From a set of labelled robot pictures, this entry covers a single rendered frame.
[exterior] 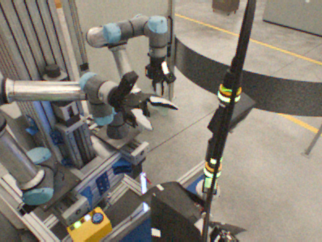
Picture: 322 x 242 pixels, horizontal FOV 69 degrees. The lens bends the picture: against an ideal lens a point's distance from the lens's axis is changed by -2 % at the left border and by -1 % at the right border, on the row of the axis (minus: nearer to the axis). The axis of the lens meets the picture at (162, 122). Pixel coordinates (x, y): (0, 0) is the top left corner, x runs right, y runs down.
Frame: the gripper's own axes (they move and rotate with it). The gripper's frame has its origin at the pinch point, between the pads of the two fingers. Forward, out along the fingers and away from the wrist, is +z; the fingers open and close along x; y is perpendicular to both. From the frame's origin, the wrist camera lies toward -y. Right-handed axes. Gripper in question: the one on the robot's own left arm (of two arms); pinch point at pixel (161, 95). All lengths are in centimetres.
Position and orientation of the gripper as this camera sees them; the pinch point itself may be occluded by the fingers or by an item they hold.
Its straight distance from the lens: 115.1
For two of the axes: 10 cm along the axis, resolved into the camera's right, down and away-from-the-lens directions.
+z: 0.0, 7.6, 6.5
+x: -7.5, 4.3, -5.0
